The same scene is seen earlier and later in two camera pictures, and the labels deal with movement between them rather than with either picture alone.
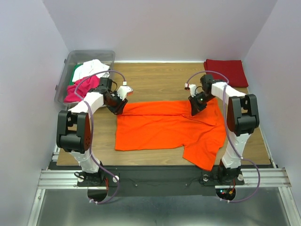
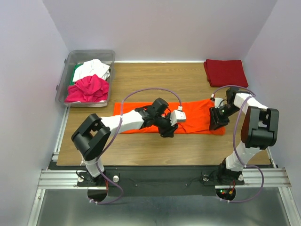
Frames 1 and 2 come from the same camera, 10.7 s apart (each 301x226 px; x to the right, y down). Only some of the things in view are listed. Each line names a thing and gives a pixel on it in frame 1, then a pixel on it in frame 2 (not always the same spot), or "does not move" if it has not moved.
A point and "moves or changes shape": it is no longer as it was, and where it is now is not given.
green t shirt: x=70 y=81 does not move
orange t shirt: x=166 y=124 moves or changes shape
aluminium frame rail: x=254 y=178 does not move
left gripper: x=118 y=110 to x=168 y=131
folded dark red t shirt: x=232 y=70 does not move
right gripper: x=195 y=107 to x=215 y=121
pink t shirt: x=85 y=84 does not move
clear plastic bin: x=77 y=57 does not move
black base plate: x=160 y=181 does not move
